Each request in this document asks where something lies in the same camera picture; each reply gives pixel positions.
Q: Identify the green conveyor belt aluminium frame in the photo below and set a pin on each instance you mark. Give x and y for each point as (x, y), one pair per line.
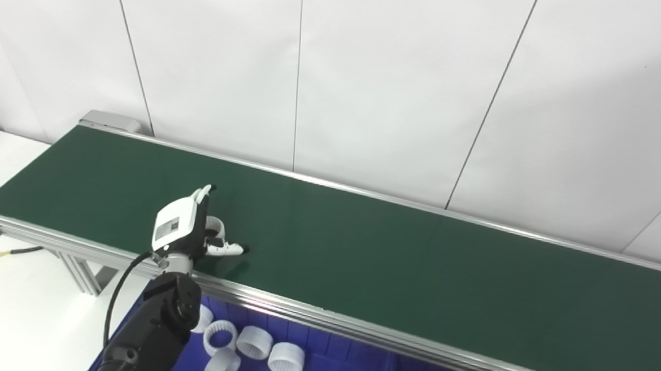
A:
(361, 255)

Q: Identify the blue bin with white parts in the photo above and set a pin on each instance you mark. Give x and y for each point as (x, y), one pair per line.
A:
(327, 360)

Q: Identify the aluminium conveyor leg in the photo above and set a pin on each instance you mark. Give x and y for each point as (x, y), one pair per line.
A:
(85, 274)

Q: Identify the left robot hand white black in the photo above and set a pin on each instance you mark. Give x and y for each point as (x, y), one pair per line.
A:
(174, 225)

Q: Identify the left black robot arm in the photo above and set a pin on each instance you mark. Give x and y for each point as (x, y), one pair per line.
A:
(156, 323)

